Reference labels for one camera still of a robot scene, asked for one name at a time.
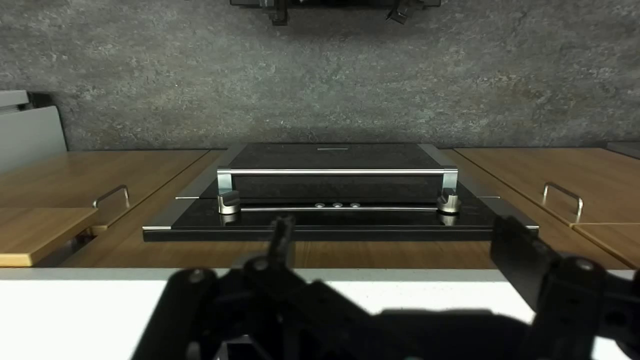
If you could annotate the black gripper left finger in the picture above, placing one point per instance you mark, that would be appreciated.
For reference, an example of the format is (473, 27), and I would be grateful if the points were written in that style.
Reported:
(282, 240)

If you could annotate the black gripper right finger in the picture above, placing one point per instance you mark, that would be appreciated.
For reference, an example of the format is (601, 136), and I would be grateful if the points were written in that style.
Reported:
(522, 257)

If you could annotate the black oven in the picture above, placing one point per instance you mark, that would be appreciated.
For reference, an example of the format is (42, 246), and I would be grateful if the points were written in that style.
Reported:
(332, 154)

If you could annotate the grey metal panel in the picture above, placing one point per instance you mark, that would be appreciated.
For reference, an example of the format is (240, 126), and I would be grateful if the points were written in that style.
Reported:
(30, 133)

